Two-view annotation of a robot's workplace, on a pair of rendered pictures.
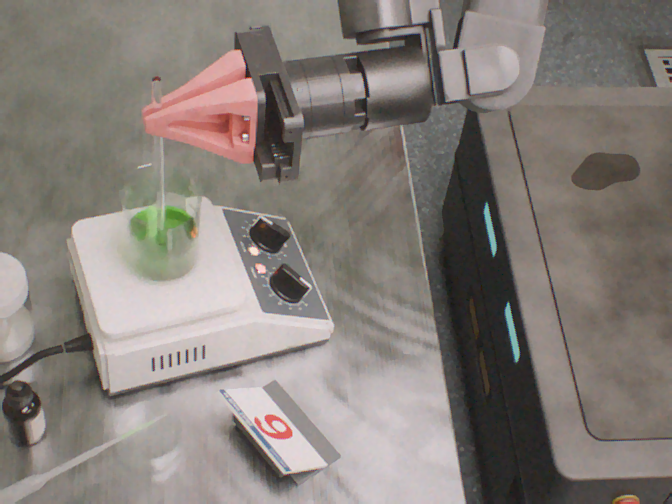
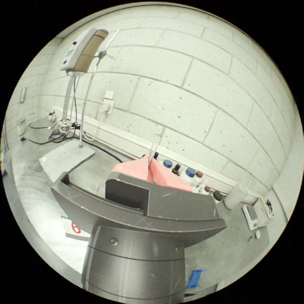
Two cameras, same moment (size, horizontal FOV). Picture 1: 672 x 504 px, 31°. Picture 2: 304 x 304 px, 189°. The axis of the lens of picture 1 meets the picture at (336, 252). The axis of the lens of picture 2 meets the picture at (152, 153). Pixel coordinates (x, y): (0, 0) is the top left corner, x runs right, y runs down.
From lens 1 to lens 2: 0.81 m
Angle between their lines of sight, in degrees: 78
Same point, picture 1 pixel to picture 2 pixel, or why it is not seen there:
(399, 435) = (64, 250)
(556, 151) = not seen: outside the picture
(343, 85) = (103, 292)
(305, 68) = (154, 264)
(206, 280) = not seen: hidden behind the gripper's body
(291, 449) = (68, 225)
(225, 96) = (134, 163)
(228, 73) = (162, 175)
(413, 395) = (73, 262)
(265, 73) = (149, 197)
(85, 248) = not seen: hidden behind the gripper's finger
